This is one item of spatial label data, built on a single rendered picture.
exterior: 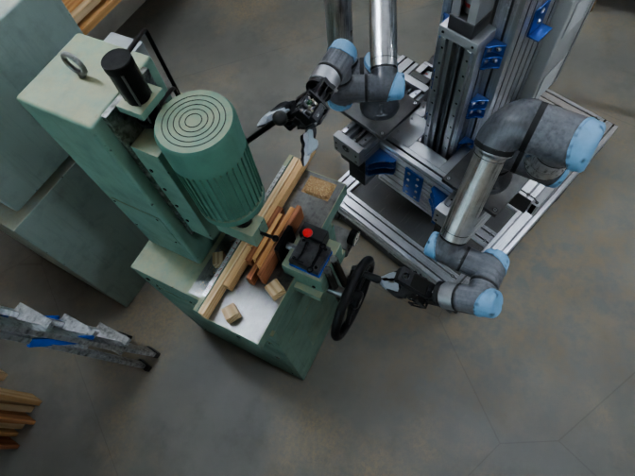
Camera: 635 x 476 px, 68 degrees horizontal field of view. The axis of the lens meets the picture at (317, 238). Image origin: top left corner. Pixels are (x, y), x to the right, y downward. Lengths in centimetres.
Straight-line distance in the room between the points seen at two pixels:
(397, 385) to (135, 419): 122
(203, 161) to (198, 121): 9
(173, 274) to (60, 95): 73
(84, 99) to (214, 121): 29
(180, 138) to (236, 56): 246
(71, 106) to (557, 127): 103
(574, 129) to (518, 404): 147
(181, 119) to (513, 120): 71
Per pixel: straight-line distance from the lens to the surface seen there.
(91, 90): 116
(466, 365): 232
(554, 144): 114
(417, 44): 336
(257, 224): 135
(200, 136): 99
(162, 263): 170
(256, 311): 143
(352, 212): 230
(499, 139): 116
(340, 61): 128
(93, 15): 320
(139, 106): 107
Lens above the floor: 223
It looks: 63 degrees down
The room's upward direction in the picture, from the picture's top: 12 degrees counter-clockwise
